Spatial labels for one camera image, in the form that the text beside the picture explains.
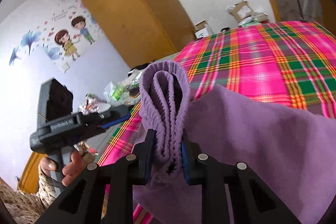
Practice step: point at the white cardboard box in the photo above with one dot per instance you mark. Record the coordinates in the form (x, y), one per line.
(202, 30)

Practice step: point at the folding table with printed top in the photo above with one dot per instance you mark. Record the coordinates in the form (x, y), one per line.
(124, 93)

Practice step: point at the brown cardboard box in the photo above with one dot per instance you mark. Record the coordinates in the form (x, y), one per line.
(240, 11)

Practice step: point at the wooden wardrobe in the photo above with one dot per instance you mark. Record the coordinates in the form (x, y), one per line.
(143, 30)

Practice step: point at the person's left hand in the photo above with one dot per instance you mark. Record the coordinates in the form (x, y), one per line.
(70, 171)

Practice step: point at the purple fleece garment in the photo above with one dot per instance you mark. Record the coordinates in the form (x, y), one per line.
(292, 150)

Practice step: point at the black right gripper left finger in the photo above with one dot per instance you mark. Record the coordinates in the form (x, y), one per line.
(104, 192)

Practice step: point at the pink plaid bed sheet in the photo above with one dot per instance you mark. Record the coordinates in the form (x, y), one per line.
(288, 63)

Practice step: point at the cartoon couple wall sticker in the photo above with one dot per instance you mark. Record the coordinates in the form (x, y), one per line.
(69, 43)

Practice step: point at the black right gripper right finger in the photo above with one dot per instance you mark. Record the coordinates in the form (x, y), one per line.
(231, 193)

